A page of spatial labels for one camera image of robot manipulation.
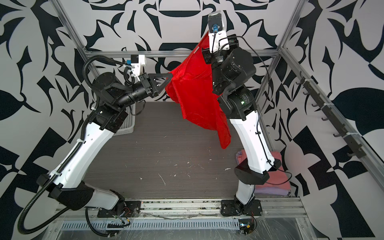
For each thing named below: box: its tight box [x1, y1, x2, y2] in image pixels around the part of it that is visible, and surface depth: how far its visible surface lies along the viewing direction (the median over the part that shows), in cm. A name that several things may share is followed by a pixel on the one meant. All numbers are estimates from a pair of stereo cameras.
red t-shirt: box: [165, 32, 231, 150], surface depth 61 cm
